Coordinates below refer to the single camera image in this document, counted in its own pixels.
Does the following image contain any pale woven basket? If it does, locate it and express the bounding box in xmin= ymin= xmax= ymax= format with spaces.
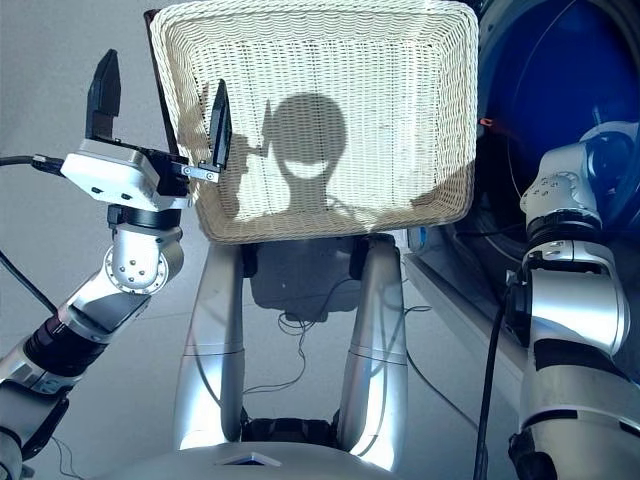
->
xmin=151 ymin=0 xmax=480 ymax=246

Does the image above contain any grey washing machine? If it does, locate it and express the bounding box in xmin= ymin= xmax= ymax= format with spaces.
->
xmin=404 ymin=0 xmax=640 ymax=451

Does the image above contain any silver robot leg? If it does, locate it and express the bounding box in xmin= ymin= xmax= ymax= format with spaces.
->
xmin=337 ymin=234 xmax=406 ymax=474
xmin=173 ymin=244 xmax=256 ymax=451

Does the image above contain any small blue sticker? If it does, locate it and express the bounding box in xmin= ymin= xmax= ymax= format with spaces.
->
xmin=407 ymin=225 xmax=431 ymax=251

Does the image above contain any silver robot torso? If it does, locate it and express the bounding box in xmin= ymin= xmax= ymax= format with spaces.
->
xmin=94 ymin=417 xmax=401 ymax=480

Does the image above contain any thin floor cable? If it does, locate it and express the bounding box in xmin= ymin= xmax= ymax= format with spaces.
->
xmin=242 ymin=279 xmax=431 ymax=396

